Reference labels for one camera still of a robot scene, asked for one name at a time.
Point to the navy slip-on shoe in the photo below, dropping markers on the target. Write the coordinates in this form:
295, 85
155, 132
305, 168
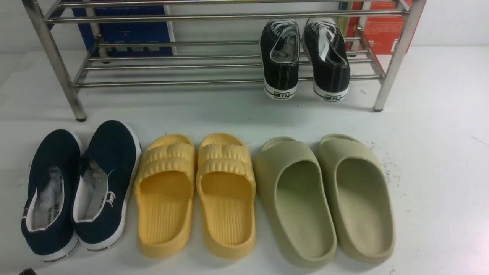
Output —
46, 221
107, 170

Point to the blue box behind rack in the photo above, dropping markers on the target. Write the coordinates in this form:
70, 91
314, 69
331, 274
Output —
158, 31

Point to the red box behind rack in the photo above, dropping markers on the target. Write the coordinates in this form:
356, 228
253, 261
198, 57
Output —
382, 33

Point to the stainless steel shoe rack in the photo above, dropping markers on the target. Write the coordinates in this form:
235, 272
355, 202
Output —
243, 54

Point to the right yellow slide sandal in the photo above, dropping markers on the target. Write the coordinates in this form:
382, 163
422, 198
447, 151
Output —
226, 187

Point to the yellow slide sandal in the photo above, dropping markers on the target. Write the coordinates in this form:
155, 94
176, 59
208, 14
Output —
226, 187
164, 190

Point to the left olive slide sandal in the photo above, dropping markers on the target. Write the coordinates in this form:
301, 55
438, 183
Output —
291, 190

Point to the olive slide sandal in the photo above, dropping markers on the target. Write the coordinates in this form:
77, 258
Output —
358, 197
291, 190

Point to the left yellow slide sandal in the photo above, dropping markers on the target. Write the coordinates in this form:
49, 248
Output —
164, 190

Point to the left black canvas sneaker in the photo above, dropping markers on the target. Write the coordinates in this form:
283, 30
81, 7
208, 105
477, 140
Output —
280, 56

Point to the black canvas sneaker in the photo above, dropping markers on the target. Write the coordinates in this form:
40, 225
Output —
325, 48
280, 56

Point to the right black canvas sneaker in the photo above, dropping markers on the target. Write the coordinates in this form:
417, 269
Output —
325, 48

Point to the right olive slide sandal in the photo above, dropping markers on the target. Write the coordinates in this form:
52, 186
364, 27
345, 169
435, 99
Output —
358, 197

